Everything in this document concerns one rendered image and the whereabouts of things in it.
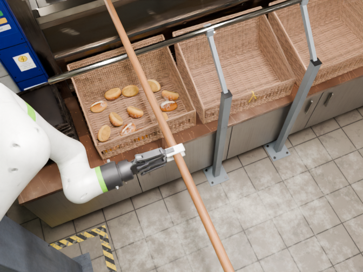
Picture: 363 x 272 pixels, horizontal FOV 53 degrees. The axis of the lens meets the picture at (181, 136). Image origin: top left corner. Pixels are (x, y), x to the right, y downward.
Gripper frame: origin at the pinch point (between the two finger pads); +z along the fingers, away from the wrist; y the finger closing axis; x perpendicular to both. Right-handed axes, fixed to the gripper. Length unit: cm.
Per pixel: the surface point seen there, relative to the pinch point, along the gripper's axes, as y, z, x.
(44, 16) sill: 1, -29, -87
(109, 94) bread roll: 53, -13, -74
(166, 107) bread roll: 55, 14, -55
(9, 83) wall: 35, -60, -87
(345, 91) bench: 74, 126, -34
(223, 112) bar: 35, 35, -28
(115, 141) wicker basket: 46, -19, -40
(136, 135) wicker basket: 48, -7, -40
